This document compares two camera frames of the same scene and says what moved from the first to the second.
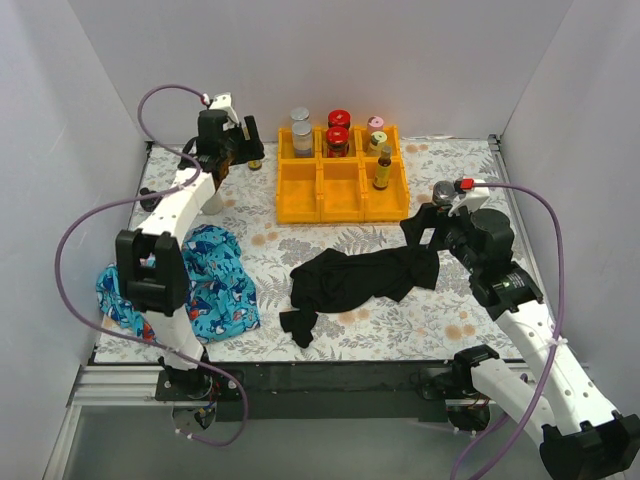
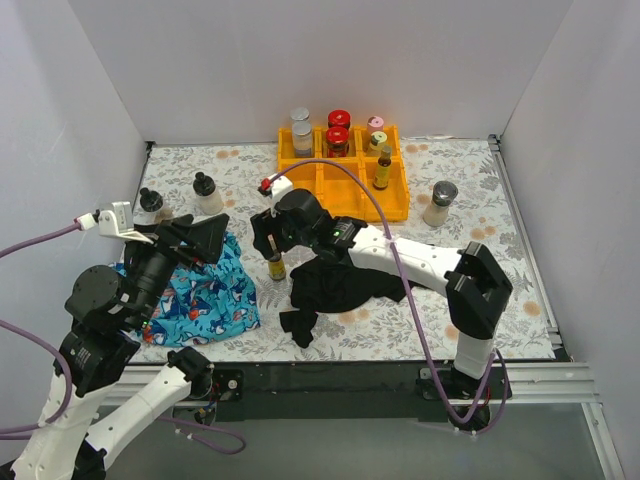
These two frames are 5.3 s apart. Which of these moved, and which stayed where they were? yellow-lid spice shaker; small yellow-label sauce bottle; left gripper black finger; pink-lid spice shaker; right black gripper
Moved: right black gripper; small yellow-label sauce bottle; left gripper black finger
Stayed: pink-lid spice shaker; yellow-lid spice shaker
